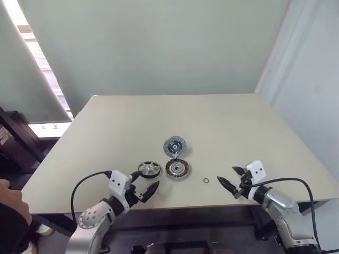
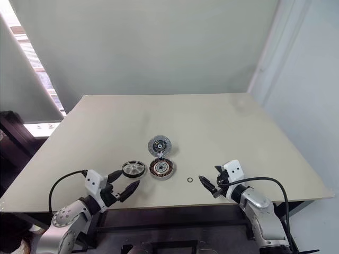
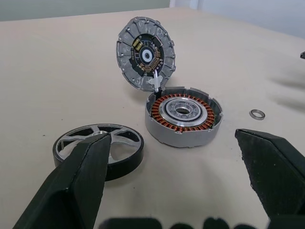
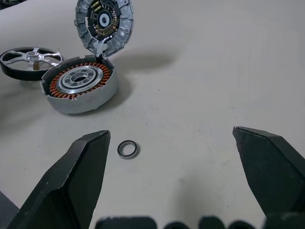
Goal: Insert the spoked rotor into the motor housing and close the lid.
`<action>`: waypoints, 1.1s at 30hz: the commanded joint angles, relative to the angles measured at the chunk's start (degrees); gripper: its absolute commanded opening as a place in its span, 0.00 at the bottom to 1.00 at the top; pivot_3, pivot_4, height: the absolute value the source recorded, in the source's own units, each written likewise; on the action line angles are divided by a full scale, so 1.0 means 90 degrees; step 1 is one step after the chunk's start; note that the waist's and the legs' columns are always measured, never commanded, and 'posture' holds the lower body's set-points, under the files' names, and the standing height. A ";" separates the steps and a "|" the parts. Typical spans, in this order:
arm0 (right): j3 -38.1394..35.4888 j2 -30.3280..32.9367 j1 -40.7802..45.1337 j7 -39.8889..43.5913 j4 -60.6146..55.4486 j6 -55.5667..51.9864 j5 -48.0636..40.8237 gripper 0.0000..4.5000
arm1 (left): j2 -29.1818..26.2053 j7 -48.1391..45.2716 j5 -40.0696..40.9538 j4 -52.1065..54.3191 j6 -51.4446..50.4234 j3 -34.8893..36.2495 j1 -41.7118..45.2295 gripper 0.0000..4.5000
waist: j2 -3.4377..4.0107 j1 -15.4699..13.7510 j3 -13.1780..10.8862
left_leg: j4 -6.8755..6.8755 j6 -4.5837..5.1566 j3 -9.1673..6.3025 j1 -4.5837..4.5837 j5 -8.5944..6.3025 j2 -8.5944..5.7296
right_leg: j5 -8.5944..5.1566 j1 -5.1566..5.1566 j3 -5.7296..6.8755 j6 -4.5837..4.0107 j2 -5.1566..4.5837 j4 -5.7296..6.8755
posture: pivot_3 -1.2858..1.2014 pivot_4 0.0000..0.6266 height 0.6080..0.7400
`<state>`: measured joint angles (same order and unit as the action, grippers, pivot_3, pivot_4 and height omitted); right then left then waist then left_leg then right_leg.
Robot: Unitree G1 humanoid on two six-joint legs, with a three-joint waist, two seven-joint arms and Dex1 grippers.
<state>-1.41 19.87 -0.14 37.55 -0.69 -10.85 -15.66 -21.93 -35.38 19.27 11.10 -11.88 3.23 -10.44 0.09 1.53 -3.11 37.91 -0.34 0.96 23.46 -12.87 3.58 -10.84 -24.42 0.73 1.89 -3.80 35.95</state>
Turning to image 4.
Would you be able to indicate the silver motor stator housing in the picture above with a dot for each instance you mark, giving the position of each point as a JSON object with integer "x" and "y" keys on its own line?
{"x": 78, "y": 105}

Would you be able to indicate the motor cover with circuit board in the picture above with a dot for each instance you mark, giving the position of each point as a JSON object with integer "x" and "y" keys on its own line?
{"x": 83, "y": 31}

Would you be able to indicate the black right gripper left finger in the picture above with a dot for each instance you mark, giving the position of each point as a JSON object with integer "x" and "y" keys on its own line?
{"x": 71, "y": 186}

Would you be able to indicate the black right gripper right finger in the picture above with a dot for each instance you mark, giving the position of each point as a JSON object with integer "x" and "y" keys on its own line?
{"x": 269, "y": 171}

